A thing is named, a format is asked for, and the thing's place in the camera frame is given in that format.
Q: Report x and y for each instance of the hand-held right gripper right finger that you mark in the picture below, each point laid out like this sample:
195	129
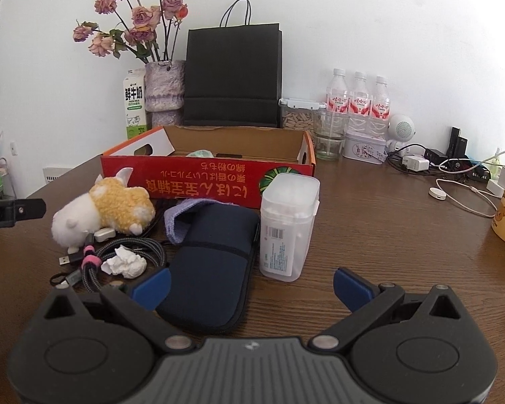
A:
352	289

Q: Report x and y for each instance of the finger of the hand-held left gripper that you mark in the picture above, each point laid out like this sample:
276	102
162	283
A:
29	209

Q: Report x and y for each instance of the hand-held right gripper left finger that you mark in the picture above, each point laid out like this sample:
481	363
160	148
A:
151	288

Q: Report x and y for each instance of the white tissue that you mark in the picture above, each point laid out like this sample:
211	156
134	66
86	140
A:
124	263

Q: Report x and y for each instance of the navy zipper case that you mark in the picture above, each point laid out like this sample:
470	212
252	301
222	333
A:
210	269

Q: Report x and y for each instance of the purple fabric pouch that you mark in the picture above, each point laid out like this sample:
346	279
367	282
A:
172	224

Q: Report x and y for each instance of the small white adapter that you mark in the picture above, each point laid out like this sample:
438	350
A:
104	233

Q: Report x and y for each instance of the clear cotton swab box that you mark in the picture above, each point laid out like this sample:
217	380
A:
286	235

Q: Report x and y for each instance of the white yellow plush toy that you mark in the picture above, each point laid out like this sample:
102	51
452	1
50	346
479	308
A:
118	208

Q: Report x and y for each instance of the red cardboard box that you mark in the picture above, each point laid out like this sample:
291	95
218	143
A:
202	185

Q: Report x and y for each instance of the plastic bag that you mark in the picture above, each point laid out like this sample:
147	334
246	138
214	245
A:
200	154

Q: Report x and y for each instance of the clear seed container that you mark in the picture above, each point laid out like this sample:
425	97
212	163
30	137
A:
298	118

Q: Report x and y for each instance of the white cube charger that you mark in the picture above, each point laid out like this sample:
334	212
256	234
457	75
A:
416	163

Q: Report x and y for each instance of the white floral tin box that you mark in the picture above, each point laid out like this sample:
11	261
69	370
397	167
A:
364	147

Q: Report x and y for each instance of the white green milk carton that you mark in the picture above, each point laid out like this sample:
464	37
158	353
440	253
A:
134	105

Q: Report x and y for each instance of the clear glass cup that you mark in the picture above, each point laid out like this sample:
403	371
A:
330	139

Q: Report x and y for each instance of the black power adapter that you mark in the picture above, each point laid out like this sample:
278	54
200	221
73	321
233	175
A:
437	155

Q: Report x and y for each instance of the white round speaker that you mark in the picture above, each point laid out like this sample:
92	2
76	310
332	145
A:
401	128

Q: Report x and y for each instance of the purple white ceramic vase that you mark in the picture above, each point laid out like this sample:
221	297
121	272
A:
164	92

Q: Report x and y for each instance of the black upright device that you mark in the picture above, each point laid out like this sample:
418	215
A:
458	141

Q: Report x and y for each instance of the red label water bottle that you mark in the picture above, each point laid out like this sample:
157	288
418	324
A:
381	103
359	101
338	99

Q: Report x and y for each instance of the small clear spray bottle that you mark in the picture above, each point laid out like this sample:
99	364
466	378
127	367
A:
495	164

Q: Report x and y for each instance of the dried rose bouquet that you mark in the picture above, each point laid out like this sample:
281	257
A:
141	17

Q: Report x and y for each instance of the black paper bag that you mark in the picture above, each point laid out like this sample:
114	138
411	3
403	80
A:
233	75

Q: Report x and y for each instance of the white wall heater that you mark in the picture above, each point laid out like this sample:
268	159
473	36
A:
57	175

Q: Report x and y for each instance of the white wall socket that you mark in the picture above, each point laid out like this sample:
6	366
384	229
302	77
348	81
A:
13	147

